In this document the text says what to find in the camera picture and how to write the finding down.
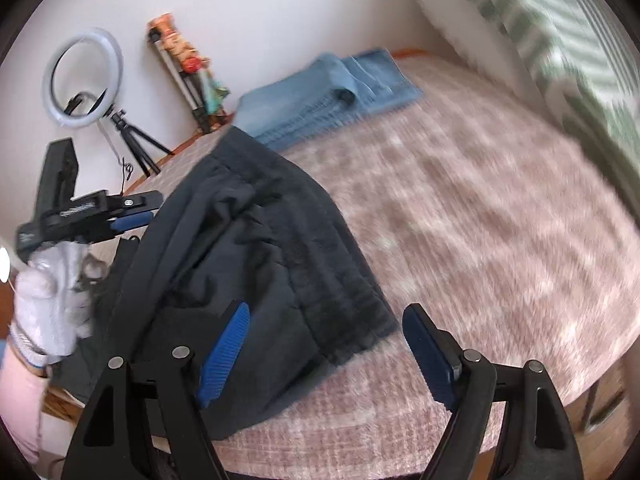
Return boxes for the person's left hand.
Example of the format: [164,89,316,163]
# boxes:
[10,241,109,367]

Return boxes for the black tripod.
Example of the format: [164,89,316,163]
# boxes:
[106,109,175,177]

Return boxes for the black pants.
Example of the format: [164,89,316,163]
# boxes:
[50,125,401,441]

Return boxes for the white ring light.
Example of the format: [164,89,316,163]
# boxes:
[41,27,124,127]

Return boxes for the pink plaid blanket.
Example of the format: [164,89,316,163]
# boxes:
[125,54,640,477]

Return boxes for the person's left forearm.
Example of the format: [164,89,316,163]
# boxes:
[0,349,52,467]

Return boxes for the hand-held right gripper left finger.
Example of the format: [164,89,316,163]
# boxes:
[60,301,251,480]

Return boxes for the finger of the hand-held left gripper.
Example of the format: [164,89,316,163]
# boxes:
[107,189,165,213]
[110,211,154,235]

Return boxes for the black cable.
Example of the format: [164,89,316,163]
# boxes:
[101,119,135,195]

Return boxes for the green leaf white curtain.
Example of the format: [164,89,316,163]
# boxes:
[407,0,640,201]

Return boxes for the folded blue jeans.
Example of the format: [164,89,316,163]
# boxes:
[234,48,425,152]

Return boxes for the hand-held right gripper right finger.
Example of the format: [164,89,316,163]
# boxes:
[402,303,587,480]

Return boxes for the floral ironing board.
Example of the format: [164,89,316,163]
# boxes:
[146,16,233,135]

